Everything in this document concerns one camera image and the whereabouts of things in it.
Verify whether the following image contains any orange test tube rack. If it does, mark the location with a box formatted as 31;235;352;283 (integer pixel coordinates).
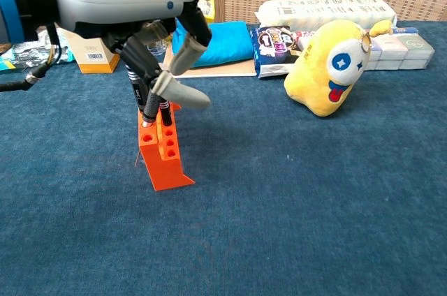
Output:
136;101;196;193

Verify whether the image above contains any tall cream yellow carton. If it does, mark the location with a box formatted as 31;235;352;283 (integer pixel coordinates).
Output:
64;28;122;75

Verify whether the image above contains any yellow snack box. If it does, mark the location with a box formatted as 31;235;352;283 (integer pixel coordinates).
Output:
196;0;216;25

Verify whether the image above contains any crumpled plastic wrapper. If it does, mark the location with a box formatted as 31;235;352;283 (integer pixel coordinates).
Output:
0;27;76;73

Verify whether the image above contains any blue pouch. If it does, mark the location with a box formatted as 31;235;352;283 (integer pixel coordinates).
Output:
172;20;254;68

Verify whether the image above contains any black socket bit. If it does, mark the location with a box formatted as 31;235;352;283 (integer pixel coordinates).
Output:
158;96;173;127

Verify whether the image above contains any dark purple snack pack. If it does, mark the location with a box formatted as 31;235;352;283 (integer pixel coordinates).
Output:
249;25;305;80

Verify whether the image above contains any white tissue roll pack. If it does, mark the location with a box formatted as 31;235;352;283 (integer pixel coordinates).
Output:
254;0;398;34

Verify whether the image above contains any yellow plush toy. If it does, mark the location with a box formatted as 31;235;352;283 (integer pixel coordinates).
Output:
283;18;395;118

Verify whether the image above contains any pastel tissue packet bundle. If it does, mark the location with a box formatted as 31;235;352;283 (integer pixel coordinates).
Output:
362;34;436;71

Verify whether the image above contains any plastic food wrap box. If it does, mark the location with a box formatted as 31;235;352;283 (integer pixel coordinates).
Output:
291;27;419;51

